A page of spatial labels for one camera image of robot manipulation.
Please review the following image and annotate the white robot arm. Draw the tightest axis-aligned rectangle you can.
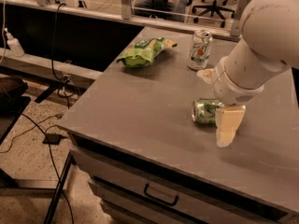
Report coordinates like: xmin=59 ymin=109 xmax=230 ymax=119
xmin=197 ymin=0 xmax=299 ymax=147

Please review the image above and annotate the green soda can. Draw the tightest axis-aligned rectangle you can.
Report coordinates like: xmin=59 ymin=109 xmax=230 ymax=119
xmin=192 ymin=98 xmax=224 ymax=124

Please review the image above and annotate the black drawer handle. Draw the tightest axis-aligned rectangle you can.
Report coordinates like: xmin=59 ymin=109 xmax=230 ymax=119
xmin=143 ymin=183 xmax=179 ymax=206

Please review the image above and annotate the clear sanitizer bottle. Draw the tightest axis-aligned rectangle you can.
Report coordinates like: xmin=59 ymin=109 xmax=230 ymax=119
xmin=5 ymin=28 xmax=24 ymax=57

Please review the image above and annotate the white 7up soda can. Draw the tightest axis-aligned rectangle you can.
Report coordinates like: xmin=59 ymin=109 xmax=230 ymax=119
xmin=188 ymin=30 xmax=212 ymax=71

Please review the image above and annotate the grey cabinet drawer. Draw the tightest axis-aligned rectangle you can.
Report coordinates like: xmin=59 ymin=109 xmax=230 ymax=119
xmin=71 ymin=147 xmax=298 ymax=224

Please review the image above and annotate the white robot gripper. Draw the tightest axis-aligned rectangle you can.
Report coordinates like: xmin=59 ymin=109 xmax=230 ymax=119
xmin=196 ymin=57 xmax=264 ymax=147

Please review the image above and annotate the green chip bag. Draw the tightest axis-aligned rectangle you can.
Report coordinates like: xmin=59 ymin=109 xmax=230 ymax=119
xmin=117 ymin=37 xmax=178 ymax=68

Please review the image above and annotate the black power adapter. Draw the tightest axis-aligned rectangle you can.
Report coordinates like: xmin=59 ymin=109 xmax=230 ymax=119
xmin=43 ymin=133 xmax=62 ymax=145

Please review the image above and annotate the black hanging cable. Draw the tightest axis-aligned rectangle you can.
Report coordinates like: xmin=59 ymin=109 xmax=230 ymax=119
xmin=50 ymin=3 xmax=72 ymax=109

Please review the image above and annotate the black floor cable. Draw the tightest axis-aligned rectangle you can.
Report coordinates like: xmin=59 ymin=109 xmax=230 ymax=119
xmin=0 ymin=110 xmax=75 ymax=224

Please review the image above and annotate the black side table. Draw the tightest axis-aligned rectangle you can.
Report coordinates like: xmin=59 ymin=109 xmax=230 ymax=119
xmin=0 ymin=77 xmax=31 ymax=145

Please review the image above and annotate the metal glass clamp post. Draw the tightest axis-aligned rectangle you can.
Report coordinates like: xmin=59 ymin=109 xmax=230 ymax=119
xmin=121 ymin=0 xmax=132 ymax=20
xmin=230 ymin=0 xmax=251 ymax=37

